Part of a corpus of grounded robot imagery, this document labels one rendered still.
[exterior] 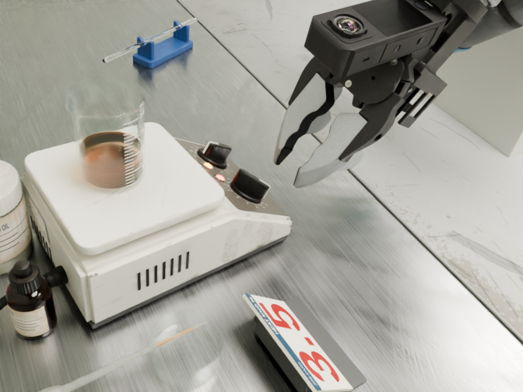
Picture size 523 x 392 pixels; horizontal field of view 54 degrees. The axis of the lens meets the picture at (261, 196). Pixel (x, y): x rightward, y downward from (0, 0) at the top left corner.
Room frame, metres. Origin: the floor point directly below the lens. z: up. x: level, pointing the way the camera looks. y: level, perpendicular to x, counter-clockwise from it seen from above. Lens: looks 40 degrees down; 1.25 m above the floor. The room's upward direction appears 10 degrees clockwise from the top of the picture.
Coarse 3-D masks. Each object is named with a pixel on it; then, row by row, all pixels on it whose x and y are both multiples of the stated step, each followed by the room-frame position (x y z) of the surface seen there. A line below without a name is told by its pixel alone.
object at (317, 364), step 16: (272, 304) 0.26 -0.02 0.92; (272, 320) 0.23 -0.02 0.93; (288, 320) 0.25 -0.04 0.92; (288, 336) 0.23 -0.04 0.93; (304, 336) 0.24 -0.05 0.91; (304, 352) 0.22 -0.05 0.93; (320, 352) 0.23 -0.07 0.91; (320, 368) 0.21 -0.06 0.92; (320, 384) 0.19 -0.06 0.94; (336, 384) 0.20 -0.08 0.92
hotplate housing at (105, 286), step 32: (32, 192) 0.29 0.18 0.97; (32, 224) 0.30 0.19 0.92; (192, 224) 0.28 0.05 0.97; (224, 224) 0.30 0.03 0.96; (256, 224) 0.32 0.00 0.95; (288, 224) 0.35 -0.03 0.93; (64, 256) 0.24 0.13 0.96; (96, 256) 0.24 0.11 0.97; (128, 256) 0.24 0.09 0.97; (160, 256) 0.26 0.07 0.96; (192, 256) 0.28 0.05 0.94; (224, 256) 0.30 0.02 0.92; (96, 288) 0.22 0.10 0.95; (128, 288) 0.24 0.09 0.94; (160, 288) 0.26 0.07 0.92; (96, 320) 0.22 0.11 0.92
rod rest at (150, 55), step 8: (176, 24) 0.73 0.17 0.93; (176, 32) 0.73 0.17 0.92; (184, 32) 0.72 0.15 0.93; (168, 40) 0.72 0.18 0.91; (176, 40) 0.72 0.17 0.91; (184, 40) 0.72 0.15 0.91; (144, 48) 0.65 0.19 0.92; (152, 48) 0.65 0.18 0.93; (160, 48) 0.69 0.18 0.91; (168, 48) 0.69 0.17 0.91; (176, 48) 0.70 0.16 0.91; (184, 48) 0.71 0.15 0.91; (136, 56) 0.65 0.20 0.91; (144, 56) 0.65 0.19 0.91; (152, 56) 0.65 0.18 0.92; (160, 56) 0.66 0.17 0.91; (168, 56) 0.68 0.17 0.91; (144, 64) 0.64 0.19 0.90; (152, 64) 0.64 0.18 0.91; (160, 64) 0.66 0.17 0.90
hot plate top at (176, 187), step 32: (160, 128) 0.38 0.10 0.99; (32, 160) 0.31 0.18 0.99; (64, 160) 0.31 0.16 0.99; (160, 160) 0.33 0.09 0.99; (192, 160) 0.34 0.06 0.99; (64, 192) 0.28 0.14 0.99; (96, 192) 0.28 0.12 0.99; (128, 192) 0.29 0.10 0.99; (160, 192) 0.29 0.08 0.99; (192, 192) 0.30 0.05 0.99; (64, 224) 0.25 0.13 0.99; (96, 224) 0.25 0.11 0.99; (128, 224) 0.26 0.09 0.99; (160, 224) 0.26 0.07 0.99
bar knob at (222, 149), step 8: (208, 144) 0.39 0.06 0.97; (216, 144) 0.40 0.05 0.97; (224, 144) 0.41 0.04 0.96; (200, 152) 0.39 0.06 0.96; (208, 152) 0.39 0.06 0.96; (216, 152) 0.40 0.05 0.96; (224, 152) 0.40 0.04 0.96; (208, 160) 0.38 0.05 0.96; (216, 160) 0.39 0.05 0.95; (224, 160) 0.41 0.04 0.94; (224, 168) 0.39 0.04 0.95
